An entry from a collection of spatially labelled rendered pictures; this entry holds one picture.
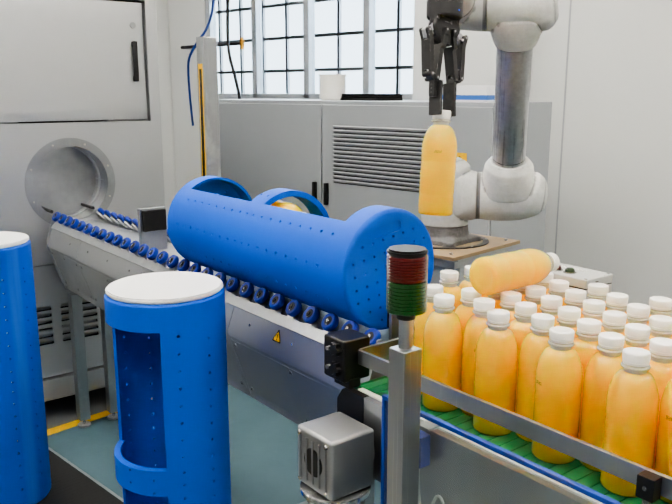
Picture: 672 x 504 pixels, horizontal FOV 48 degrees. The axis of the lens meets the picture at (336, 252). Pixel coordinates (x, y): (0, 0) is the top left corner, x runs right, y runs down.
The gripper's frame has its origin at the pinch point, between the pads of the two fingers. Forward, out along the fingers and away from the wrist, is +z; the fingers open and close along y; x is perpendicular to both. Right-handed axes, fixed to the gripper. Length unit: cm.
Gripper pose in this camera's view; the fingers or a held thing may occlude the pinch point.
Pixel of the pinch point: (442, 99)
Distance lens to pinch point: 162.2
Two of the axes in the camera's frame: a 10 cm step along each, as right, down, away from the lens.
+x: 6.8, 0.6, -7.3
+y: -7.4, 0.4, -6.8
